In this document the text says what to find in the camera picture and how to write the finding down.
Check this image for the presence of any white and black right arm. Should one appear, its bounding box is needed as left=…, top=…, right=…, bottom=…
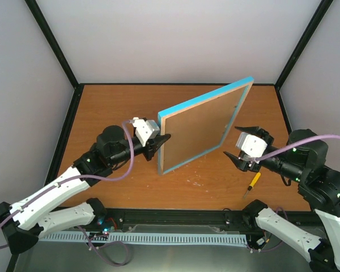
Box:
left=225, top=127, right=340, bottom=271

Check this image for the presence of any light blue slotted cable duct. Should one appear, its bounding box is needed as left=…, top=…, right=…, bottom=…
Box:
left=40, top=231, right=247, bottom=247

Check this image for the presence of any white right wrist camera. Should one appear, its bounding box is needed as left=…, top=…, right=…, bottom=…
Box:
left=236, top=132, right=268, bottom=162

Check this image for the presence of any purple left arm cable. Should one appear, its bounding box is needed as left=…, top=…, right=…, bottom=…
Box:
left=0, top=120, right=135, bottom=266

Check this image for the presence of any black enclosure frame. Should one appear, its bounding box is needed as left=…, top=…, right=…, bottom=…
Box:
left=7, top=1, right=340, bottom=271

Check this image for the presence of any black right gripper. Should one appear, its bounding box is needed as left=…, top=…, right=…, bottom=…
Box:
left=224, top=125, right=304, bottom=182

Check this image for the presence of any yellow handled screwdriver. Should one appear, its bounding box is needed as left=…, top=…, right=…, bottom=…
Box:
left=243, top=172, right=261, bottom=199

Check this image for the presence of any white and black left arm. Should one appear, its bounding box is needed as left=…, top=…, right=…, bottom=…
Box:
left=0, top=119, right=171, bottom=254

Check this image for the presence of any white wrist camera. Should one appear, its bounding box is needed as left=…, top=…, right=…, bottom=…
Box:
left=130, top=117, right=160, bottom=147
left=236, top=132, right=268, bottom=162

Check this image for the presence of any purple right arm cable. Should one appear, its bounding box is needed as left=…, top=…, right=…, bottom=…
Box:
left=245, top=134, right=340, bottom=253

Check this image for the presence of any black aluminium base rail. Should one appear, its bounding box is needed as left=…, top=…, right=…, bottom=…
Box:
left=26, top=206, right=328, bottom=234

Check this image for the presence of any blue wooden picture frame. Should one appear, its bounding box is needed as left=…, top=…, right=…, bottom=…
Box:
left=158, top=76, right=254, bottom=175

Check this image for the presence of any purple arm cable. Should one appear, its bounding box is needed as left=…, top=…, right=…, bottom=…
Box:
left=0, top=120, right=135, bottom=266
left=245, top=134, right=340, bottom=253

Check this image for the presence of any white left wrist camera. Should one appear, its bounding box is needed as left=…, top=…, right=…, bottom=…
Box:
left=130, top=117, right=160, bottom=147

